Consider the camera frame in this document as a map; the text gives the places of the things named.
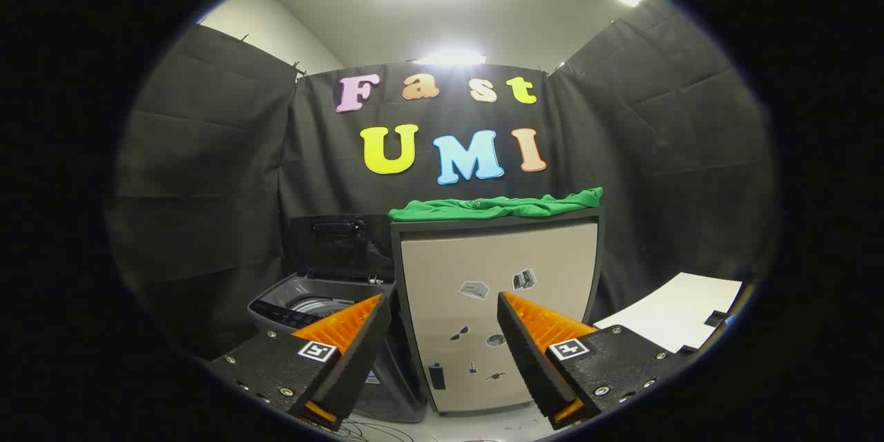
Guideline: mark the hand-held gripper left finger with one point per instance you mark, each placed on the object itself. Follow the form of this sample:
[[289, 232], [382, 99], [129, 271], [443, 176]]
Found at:
[[359, 359]]

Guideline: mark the grey washing machine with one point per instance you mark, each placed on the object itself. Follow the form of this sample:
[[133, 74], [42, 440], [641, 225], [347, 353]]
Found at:
[[276, 307]]

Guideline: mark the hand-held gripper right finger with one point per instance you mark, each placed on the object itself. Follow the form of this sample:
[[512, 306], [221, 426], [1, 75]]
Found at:
[[528, 359]]

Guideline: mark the black backdrop cloth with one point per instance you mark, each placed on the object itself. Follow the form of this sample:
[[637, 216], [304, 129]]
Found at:
[[207, 152]]

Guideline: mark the green polo shirt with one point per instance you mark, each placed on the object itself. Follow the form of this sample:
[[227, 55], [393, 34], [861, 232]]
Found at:
[[497, 208]]

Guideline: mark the beige cabinet with black frame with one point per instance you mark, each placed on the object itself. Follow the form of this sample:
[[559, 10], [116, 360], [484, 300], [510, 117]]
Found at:
[[483, 255]]

